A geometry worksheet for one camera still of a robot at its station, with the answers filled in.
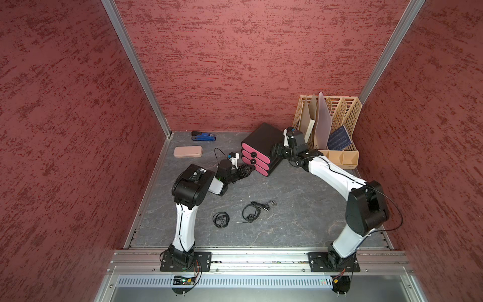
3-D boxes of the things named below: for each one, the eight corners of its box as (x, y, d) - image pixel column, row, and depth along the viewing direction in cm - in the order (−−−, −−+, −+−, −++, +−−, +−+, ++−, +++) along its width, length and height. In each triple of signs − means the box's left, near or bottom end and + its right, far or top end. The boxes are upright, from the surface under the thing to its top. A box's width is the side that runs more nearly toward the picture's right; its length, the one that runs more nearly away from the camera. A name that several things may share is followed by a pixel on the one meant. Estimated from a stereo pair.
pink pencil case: (173, 157, 111) (172, 154, 108) (176, 149, 115) (174, 146, 112) (201, 157, 111) (200, 154, 108) (202, 149, 115) (202, 146, 113)
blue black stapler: (192, 141, 119) (190, 135, 115) (193, 136, 122) (192, 131, 118) (215, 141, 119) (214, 135, 115) (216, 136, 122) (215, 131, 118)
